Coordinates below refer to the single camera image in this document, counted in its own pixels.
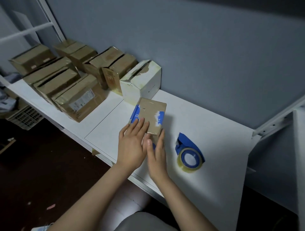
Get person's left hand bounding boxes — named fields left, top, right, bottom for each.
left=116, top=118, right=150, bottom=173

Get person's right hand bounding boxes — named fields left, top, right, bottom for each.
left=142, top=130, right=170, bottom=183

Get small blue-printed taped parcel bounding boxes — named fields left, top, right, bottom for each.
left=128, top=97, right=167, bottom=144

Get person's left forearm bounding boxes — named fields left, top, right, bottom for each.
left=48, top=164, right=134, bottom=231

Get person's right forearm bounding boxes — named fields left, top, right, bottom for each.
left=149, top=175, right=219, bottom=231

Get blue tape dispenser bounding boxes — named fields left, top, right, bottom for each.
left=175, top=132, right=205, bottom=165

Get white worn cardboard box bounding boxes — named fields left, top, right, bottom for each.
left=119, top=59, right=162, bottom=106

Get clear packing tape roll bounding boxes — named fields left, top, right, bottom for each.
left=176, top=148, right=205, bottom=173

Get group of brown cardboard boxes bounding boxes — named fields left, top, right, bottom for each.
left=9, top=39, right=139, bottom=123

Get person's grey shorts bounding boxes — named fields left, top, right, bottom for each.
left=114, top=211, right=180, bottom=231

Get white plastic lattice crate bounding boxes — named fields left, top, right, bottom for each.
left=6, top=105, right=44, bottom=131

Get wooden stool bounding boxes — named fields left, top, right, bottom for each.
left=0, top=138, right=17, bottom=155

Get blue crumpled clothing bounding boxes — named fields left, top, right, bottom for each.
left=0, top=72, right=22, bottom=113

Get white perforated metal bracket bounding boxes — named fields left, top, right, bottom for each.
left=252, top=96, right=305, bottom=140

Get white metal shelf frame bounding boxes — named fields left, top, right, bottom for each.
left=0, top=0, right=66, bottom=87

